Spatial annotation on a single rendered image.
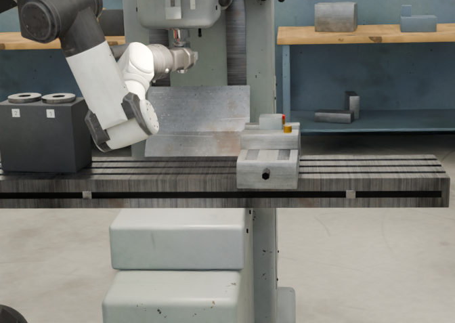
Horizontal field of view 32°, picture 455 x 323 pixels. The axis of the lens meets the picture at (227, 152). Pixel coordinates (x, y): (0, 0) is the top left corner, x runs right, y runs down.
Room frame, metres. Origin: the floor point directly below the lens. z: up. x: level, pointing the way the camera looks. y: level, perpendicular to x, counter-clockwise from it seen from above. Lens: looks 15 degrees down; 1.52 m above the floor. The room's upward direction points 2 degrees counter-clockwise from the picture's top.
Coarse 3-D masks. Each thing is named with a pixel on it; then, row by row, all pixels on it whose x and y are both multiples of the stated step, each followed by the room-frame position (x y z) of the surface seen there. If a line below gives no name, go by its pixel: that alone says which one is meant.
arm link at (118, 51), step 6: (114, 48) 1.92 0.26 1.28; (120, 48) 1.93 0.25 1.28; (126, 48) 1.95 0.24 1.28; (150, 48) 1.97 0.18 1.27; (114, 54) 1.91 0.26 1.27; (120, 54) 1.93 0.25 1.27; (156, 54) 1.96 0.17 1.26; (120, 60) 1.90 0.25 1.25; (156, 60) 1.95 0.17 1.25; (162, 60) 1.97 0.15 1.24; (120, 66) 1.90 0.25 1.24; (156, 66) 1.95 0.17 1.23; (162, 66) 1.96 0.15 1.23; (156, 72) 1.95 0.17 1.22; (156, 78) 1.97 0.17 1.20
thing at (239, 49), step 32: (128, 0) 2.51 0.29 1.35; (256, 0) 2.47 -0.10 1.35; (128, 32) 2.51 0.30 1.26; (160, 32) 2.50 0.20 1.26; (192, 32) 2.49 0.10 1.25; (224, 32) 2.48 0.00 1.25; (256, 32) 2.48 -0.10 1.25; (224, 64) 2.48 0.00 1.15; (256, 64) 2.48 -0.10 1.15; (256, 96) 2.48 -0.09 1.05; (256, 224) 2.48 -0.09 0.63; (256, 256) 2.48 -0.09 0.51; (256, 288) 2.48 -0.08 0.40; (256, 320) 2.48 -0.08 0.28
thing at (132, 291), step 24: (120, 288) 1.77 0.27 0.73; (144, 288) 1.77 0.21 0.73; (168, 288) 1.77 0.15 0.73; (192, 288) 1.76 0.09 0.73; (216, 288) 1.76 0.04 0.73; (240, 288) 1.82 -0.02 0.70; (120, 312) 1.71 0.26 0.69; (144, 312) 1.71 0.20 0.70; (168, 312) 1.70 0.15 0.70; (192, 312) 1.70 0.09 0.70; (216, 312) 1.69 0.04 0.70; (240, 312) 1.80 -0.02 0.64
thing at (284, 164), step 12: (300, 132) 2.22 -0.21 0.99; (300, 144) 2.21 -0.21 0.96; (240, 156) 1.95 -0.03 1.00; (252, 156) 1.95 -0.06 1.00; (264, 156) 1.95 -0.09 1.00; (276, 156) 1.94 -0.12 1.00; (288, 156) 1.94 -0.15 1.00; (240, 168) 1.91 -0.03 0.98; (252, 168) 1.90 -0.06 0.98; (264, 168) 1.90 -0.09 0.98; (276, 168) 1.90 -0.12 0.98; (288, 168) 1.89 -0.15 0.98; (240, 180) 1.91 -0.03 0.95; (252, 180) 1.90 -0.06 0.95; (264, 180) 1.90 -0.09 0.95; (276, 180) 1.90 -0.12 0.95; (288, 180) 1.89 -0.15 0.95
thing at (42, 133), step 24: (24, 96) 2.20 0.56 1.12; (48, 96) 2.16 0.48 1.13; (72, 96) 2.15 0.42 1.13; (0, 120) 2.13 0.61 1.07; (24, 120) 2.12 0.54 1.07; (48, 120) 2.10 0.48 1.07; (72, 120) 2.09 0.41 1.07; (0, 144) 2.13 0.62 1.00; (24, 144) 2.12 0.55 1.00; (48, 144) 2.10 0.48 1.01; (72, 144) 2.09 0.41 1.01; (24, 168) 2.12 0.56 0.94; (48, 168) 2.10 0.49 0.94; (72, 168) 2.09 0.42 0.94
